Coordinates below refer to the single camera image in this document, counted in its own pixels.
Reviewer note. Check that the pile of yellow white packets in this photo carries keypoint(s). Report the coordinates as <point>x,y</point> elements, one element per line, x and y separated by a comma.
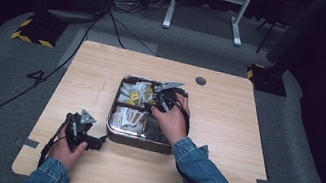
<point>135,95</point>

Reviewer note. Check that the grey round table grommet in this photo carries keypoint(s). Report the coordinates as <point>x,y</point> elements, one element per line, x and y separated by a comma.
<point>200,80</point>

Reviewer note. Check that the pile of white brown packets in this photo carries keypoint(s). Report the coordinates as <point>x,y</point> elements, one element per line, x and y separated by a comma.
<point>129,119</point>

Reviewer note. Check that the person's left hand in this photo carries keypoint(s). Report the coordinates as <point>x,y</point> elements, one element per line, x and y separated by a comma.
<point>63,153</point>

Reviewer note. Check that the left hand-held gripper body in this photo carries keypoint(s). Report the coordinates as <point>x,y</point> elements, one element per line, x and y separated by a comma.
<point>76,127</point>

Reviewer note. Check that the square metal compartment tray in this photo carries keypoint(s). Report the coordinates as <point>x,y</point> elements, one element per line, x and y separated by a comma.
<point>129,139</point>

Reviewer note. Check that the black yellow striped stand base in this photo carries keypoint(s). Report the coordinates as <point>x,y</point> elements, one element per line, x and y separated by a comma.
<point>37,32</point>

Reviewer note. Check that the black stand with pole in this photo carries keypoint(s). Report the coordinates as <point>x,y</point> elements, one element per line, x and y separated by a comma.
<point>269,80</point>

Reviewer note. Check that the person's right hand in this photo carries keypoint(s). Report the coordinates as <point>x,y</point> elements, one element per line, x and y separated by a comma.
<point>174,124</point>

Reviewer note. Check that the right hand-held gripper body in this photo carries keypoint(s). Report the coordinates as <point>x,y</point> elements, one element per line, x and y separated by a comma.
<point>164,100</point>

